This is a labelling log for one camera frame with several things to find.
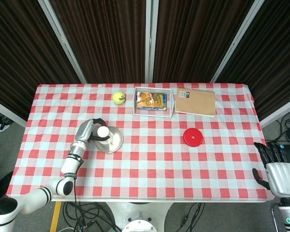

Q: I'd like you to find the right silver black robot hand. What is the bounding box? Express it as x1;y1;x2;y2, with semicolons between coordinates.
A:
252;142;290;197

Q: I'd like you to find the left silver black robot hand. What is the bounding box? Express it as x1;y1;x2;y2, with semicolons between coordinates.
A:
74;117;112;144

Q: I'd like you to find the white paper cup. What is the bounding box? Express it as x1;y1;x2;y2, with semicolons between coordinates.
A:
95;126;116;145

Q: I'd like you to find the silver metal plate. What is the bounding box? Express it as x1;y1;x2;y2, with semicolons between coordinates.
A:
94;126;124;154

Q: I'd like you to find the yellow tennis ball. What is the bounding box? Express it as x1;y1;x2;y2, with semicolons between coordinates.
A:
112;90;127;105

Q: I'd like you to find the orange snack packet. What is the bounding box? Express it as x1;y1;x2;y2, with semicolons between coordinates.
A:
135;91;168;112

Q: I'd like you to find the red white checkered tablecloth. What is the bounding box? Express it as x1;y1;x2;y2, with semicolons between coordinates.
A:
6;83;276;203

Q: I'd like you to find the dark brown partition panel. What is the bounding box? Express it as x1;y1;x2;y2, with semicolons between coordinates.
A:
0;0;82;121
152;0;257;83
216;0;290;122
49;0;147;84

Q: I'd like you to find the red plastic disc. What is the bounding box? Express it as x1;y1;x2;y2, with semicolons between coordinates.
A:
183;128;203;147

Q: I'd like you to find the brown spiral notebook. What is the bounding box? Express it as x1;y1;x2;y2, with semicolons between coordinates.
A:
174;88;217;118

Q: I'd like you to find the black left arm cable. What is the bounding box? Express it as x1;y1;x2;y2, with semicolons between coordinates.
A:
67;154;85;206

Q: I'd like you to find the grey aluminium partition rail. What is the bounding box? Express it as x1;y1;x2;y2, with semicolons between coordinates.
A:
260;95;290;128
0;96;28;128

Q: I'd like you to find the black floor cable bundle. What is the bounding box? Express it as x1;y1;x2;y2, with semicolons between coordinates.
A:
62;202;123;232

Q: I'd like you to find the grey aluminium partition post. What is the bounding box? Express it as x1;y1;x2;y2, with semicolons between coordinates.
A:
144;0;160;83
210;0;266;83
37;0;87;84

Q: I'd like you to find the black cable with green plug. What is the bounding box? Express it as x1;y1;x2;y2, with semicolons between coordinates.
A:
179;202;206;228

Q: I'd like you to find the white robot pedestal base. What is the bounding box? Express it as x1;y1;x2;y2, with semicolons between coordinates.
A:
105;202;175;232

